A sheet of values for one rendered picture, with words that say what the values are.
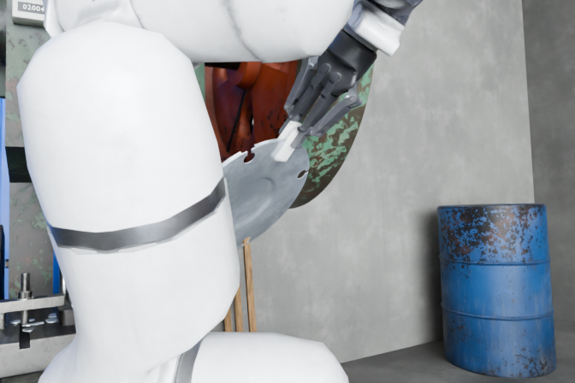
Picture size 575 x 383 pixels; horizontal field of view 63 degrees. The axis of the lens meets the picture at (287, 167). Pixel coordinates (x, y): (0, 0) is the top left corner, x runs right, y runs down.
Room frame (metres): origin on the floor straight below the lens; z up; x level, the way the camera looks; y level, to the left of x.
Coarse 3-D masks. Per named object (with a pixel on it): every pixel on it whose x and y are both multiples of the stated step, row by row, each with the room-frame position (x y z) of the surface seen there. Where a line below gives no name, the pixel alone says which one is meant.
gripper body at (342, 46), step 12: (336, 36) 0.70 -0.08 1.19; (348, 36) 0.69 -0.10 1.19; (336, 48) 0.70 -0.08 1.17; (348, 48) 0.69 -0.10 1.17; (360, 48) 0.69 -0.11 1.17; (324, 60) 0.74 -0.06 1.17; (336, 60) 0.73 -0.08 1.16; (348, 60) 0.70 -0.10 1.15; (360, 60) 0.70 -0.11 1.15; (372, 60) 0.71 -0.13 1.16; (336, 72) 0.73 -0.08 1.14; (348, 72) 0.72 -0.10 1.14; (360, 72) 0.71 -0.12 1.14; (324, 84) 0.74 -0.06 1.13; (336, 84) 0.73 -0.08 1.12; (348, 84) 0.72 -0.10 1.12
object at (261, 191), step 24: (264, 144) 0.76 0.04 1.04; (240, 168) 0.76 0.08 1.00; (264, 168) 0.81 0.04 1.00; (288, 168) 0.86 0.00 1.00; (240, 192) 0.82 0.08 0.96; (264, 192) 0.88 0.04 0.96; (288, 192) 0.93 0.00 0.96; (240, 216) 0.88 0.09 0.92; (264, 216) 0.93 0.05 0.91; (240, 240) 0.94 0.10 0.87
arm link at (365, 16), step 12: (360, 0) 0.67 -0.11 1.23; (360, 12) 0.65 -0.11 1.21; (372, 12) 0.66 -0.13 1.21; (384, 12) 0.66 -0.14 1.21; (348, 24) 0.67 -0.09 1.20; (360, 24) 0.63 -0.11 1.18; (372, 24) 0.63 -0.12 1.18; (384, 24) 0.65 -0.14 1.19; (396, 24) 0.67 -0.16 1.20; (360, 36) 0.63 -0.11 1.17; (372, 36) 0.63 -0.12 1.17; (384, 36) 0.63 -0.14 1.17; (396, 36) 0.66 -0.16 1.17; (372, 48) 0.70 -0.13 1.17; (384, 48) 0.64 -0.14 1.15; (396, 48) 0.64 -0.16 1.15
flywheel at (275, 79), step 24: (216, 72) 1.47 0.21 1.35; (240, 72) 1.22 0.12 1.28; (264, 72) 1.17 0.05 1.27; (288, 72) 0.99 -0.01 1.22; (216, 96) 1.47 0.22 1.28; (240, 96) 1.31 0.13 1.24; (264, 96) 1.17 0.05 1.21; (216, 120) 1.48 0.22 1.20; (240, 120) 1.32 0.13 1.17; (264, 120) 1.18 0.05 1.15; (240, 144) 1.31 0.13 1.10
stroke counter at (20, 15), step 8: (16, 0) 0.84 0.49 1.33; (24, 0) 0.85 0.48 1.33; (32, 0) 0.86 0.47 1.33; (40, 0) 0.86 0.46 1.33; (16, 8) 0.84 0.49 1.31; (40, 8) 0.86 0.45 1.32; (16, 16) 0.84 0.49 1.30; (24, 16) 0.85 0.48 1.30; (32, 16) 0.86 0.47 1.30; (40, 16) 0.86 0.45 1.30; (24, 24) 0.88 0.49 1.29; (32, 24) 0.88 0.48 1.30; (40, 24) 0.88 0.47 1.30
